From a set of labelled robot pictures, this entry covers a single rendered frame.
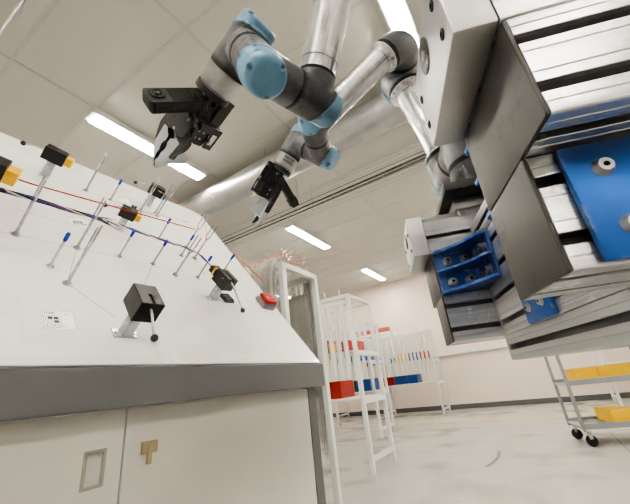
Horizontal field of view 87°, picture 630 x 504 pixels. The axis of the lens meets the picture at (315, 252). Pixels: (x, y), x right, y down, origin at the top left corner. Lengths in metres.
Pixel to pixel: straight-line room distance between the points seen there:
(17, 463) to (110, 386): 0.14
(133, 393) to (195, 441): 0.19
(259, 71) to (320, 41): 0.18
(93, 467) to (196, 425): 0.19
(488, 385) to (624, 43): 8.66
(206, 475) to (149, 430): 0.16
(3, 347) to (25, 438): 0.13
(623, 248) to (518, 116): 0.11
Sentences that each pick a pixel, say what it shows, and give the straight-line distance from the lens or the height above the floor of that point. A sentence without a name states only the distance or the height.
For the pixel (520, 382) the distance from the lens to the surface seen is 8.82.
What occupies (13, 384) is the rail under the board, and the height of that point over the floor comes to 0.84.
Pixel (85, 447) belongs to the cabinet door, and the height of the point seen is 0.75.
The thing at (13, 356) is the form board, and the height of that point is 0.88.
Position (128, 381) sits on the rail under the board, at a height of 0.84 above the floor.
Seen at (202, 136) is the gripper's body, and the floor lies 1.32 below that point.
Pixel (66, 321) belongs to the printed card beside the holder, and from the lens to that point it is 0.74.
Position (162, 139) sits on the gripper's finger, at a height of 1.31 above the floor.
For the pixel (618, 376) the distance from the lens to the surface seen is 4.51.
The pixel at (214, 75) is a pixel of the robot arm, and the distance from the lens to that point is 0.73.
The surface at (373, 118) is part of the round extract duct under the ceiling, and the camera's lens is 3.23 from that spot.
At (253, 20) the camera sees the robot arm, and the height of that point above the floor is 1.40.
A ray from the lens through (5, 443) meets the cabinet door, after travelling 0.68.
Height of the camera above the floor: 0.80
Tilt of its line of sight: 22 degrees up
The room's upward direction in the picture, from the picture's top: 7 degrees counter-clockwise
